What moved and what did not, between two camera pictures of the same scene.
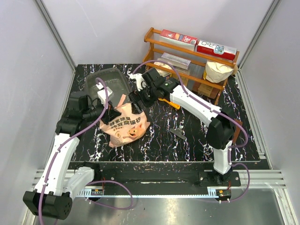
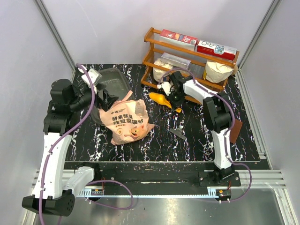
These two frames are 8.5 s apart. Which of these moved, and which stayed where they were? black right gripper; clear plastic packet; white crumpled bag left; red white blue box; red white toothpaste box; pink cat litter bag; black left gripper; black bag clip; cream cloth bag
Moved: black left gripper; pink cat litter bag; black right gripper
Stayed: red white blue box; cream cloth bag; red white toothpaste box; black bag clip; white crumpled bag left; clear plastic packet
